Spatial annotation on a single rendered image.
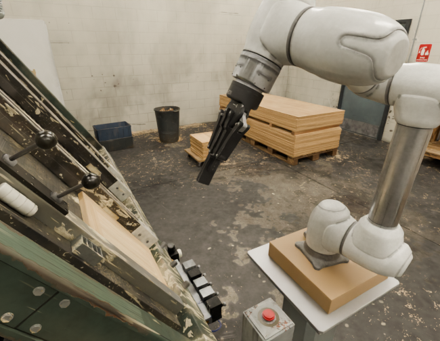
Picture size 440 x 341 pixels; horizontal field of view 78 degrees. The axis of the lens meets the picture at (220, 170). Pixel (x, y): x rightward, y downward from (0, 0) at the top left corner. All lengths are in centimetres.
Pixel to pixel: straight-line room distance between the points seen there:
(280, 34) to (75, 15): 566
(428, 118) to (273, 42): 60
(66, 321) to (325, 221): 97
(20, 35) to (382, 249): 452
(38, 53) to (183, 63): 297
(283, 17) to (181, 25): 598
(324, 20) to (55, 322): 64
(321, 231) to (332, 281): 21
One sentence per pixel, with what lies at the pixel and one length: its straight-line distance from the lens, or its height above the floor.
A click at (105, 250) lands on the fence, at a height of 123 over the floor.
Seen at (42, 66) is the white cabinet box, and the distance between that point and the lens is 467.
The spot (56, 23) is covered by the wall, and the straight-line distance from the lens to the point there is 607.
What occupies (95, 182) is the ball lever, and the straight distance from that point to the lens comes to 64.
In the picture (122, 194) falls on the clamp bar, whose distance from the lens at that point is 168.
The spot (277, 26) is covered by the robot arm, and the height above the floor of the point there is 174.
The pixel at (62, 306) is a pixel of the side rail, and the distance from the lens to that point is 53.
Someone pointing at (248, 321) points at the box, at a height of 92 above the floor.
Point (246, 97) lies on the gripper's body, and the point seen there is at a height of 162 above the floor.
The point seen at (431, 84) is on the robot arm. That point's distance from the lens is 99.
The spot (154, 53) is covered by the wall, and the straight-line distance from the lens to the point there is 630.
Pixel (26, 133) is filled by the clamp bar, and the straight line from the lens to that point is 102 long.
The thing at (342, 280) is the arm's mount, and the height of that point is 83.
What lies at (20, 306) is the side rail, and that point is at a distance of 52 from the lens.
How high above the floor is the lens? 171
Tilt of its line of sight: 24 degrees down
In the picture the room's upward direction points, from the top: straight up
